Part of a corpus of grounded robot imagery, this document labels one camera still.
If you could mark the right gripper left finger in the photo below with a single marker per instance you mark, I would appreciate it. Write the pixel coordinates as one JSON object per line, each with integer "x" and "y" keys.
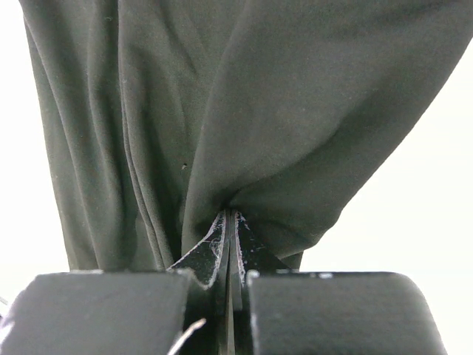
{"x": 206, "y": 268}

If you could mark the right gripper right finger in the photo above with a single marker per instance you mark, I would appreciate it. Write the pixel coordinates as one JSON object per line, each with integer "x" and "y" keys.
{"x": 246, "y": 254}

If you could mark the black printed t shirt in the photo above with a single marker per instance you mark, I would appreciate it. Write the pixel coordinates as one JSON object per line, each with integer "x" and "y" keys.
{"x": 158, "y": 115}

